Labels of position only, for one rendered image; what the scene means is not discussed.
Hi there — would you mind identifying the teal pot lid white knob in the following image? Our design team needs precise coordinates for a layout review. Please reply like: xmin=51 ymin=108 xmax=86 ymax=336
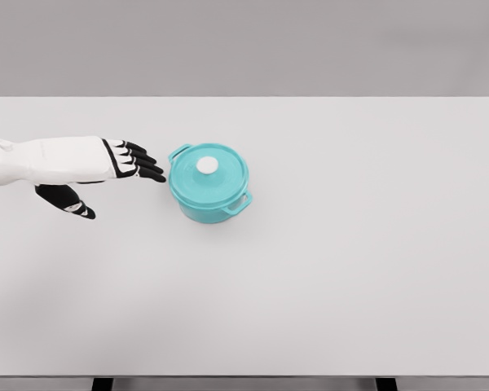
xmin=169 ymin=142 xmax=249 ymax=212

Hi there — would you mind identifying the teal pot with handles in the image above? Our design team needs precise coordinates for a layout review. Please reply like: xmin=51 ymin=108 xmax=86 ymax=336
xmin=167 ymin=143 xmax=254 ymax=225

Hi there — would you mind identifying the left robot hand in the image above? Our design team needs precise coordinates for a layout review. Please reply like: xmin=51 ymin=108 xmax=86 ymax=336
xmin=21 ymin=135 xmax=167 ymax=221

